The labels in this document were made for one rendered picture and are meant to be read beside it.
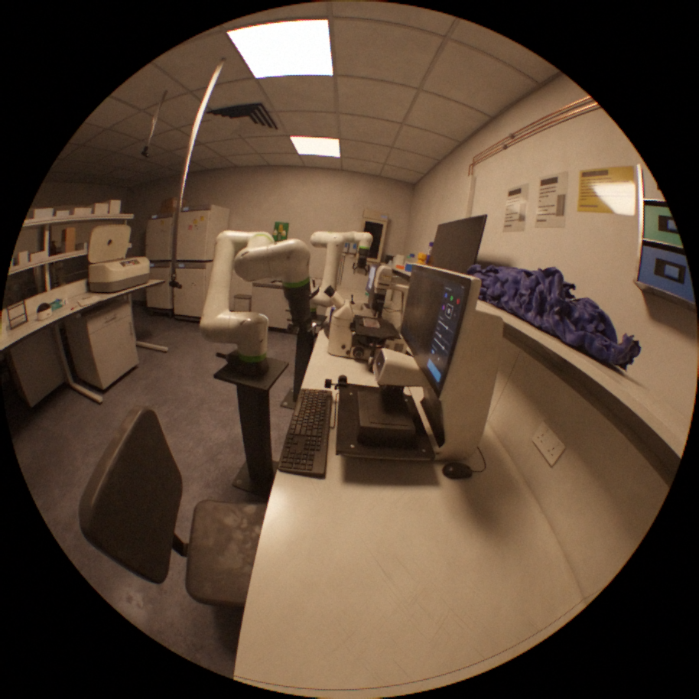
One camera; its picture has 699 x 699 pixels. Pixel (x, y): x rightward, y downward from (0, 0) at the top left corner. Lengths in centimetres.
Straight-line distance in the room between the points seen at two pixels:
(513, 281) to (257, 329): 94
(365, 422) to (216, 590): 73
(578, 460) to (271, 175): 457
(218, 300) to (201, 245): 293
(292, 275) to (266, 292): 287
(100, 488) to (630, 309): 139
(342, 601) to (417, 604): 16
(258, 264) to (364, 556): 80
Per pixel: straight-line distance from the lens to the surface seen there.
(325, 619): 59
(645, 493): 80
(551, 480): 94
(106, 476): 55
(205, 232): 389
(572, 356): 62
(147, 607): 152
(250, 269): 71
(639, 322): 95
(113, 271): 264
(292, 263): 70
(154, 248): 463
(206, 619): 140
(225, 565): 90
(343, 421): 75
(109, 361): 273
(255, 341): 97
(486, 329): 64
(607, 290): 103
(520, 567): 81
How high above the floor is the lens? 133
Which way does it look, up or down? 23 degrees down
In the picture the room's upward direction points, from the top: 10 degrees clockwise
